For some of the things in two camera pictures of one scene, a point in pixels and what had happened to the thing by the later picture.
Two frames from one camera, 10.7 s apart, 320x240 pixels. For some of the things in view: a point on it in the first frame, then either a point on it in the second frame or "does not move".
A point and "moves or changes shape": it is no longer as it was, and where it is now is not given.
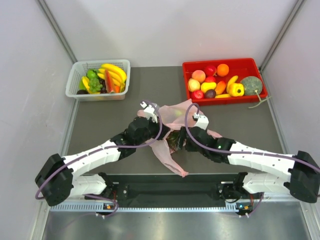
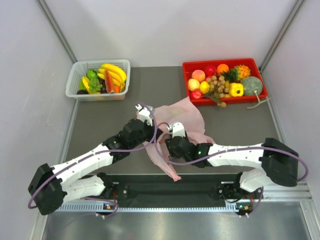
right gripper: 183,136 → 173,153
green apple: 92,74 does not move
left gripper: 164,130 does not move
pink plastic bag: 175,115 moves or changes shape
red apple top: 210,70 does not move
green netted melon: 252,85 does not move
